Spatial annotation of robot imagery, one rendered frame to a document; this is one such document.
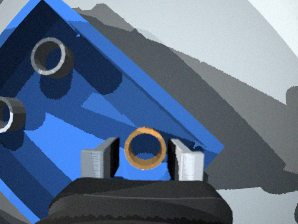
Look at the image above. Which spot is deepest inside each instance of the bronze bushing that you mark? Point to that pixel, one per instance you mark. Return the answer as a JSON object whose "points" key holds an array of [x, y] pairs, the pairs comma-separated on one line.
{"points": [[142, 163]]}

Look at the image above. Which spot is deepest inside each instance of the blue square crate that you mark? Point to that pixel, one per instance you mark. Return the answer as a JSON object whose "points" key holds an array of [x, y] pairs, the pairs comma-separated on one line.
{"points": [[92, 103]]}

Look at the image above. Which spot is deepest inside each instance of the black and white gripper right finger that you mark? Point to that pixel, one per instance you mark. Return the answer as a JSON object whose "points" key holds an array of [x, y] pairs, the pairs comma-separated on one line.
{"points": [[182, 163]]}

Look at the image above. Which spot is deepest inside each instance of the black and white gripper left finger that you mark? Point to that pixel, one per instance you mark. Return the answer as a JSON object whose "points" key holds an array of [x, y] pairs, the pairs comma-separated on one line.
{"points": [[102, 161]]}

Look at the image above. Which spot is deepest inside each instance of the grey metal bushing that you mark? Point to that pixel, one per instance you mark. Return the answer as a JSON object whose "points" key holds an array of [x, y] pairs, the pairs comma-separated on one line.
{"points": [[40, 53], [17, 114]]}

